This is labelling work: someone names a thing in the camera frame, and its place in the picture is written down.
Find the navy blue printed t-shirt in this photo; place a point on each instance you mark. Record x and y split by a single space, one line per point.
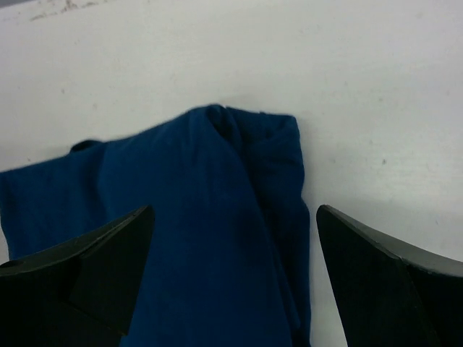
229 256

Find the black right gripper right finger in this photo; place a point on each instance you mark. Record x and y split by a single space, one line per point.
387 291

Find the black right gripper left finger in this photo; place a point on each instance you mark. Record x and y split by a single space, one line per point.
82 292

